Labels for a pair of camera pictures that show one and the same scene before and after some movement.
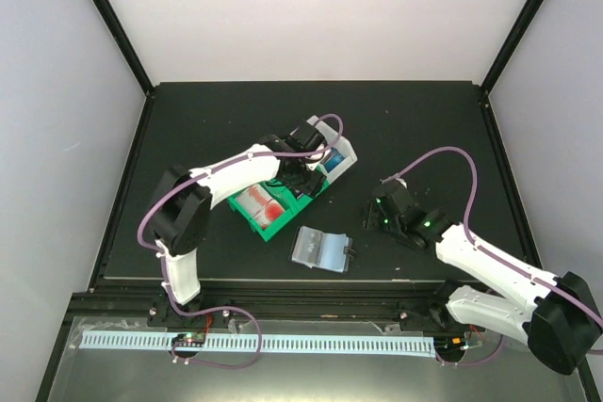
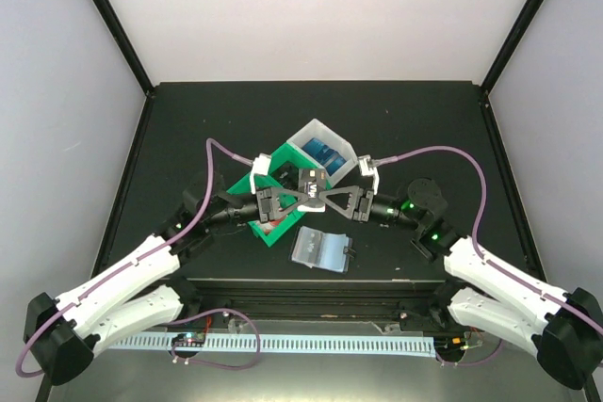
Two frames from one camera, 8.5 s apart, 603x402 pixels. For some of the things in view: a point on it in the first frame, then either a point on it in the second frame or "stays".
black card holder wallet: [324, 250] stays
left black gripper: [312, 186] -> [267, 207]
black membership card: [307, 247] stays
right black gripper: [369, 217] -> [365, 204]
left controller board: [189, 340] stays
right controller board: [449, 345] stays
